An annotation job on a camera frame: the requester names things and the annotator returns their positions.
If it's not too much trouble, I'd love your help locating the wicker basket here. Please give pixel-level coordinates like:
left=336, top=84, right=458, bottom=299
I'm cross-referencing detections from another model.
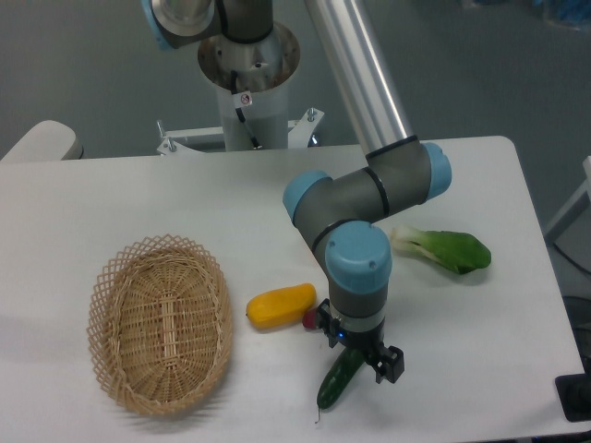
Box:
left=87, top=234, right=233, bottom=415

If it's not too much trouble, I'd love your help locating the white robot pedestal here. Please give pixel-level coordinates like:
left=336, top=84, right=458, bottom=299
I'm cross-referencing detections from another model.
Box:
left=157, top=22, right=324, bottom=155

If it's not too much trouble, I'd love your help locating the white chair armrest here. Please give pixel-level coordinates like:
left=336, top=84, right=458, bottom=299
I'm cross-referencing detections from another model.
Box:
left=1, top=120, right=84, bottom=164

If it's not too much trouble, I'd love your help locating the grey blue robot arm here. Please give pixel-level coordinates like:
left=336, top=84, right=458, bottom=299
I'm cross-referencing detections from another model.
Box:
left=142, top=1, right=452, bottom=382

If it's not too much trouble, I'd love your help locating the green bok choy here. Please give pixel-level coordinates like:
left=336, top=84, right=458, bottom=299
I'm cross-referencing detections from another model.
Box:
left=389, top=225, right=492, bottom=275

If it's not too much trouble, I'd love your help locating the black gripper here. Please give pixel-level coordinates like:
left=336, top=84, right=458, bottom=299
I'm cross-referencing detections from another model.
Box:
left=316, top=299, right=404, bottom=384

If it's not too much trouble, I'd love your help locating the black pedestal cable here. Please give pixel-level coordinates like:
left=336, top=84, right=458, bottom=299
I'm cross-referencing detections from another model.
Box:
left=229, top=69, right=263, bottom=151

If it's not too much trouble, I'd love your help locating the purple sweet potato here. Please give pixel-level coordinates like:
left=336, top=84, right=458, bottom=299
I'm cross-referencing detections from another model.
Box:
left=302, top=308, right=318, bottom=330

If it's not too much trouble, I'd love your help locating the green cucumber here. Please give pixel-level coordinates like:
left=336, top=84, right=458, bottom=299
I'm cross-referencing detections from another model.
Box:
left=314, top=348, right=365, bottom=425

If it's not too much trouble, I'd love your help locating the white furniture at right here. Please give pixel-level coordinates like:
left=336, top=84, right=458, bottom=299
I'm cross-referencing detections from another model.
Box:
left=544, top=156, right=590, bottom=245

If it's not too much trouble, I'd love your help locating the black device at edge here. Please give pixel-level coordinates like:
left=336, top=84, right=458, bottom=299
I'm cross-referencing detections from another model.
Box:
left=555, top=374, right=590, bottom=423

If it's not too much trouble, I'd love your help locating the yellow mango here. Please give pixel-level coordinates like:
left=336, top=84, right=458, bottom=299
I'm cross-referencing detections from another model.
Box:
left=246, top=283, right=317, bottom=329

